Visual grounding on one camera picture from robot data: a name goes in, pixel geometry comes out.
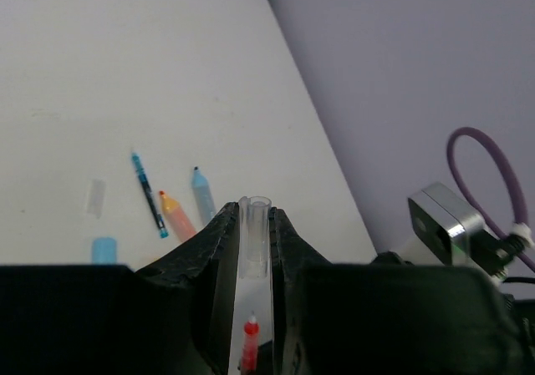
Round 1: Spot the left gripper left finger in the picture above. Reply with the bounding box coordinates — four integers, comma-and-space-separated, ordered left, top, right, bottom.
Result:
1, 202, 238, 374

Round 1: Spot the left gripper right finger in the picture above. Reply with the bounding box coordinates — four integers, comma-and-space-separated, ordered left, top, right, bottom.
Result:
269, 208, 525, 374

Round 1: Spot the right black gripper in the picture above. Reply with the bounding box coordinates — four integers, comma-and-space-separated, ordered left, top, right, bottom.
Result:
371, 251, 534, 374

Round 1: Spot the red pen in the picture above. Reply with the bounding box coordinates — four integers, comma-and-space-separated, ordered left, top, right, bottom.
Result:
239, 313, 260, 374

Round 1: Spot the teal pen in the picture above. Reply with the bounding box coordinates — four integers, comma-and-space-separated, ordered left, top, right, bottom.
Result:
130, 151, 169, 239

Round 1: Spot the light blue highlighter cap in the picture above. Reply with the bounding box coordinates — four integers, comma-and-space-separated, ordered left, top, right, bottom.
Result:
91, 237, 117, 265

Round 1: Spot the clear pen cap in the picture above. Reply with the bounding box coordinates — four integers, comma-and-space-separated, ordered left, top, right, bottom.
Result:
238, 196, 272, 279
85, 179, 106, 219

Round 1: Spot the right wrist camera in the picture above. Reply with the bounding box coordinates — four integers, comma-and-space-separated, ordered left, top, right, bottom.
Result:
401, 182, 497, 270

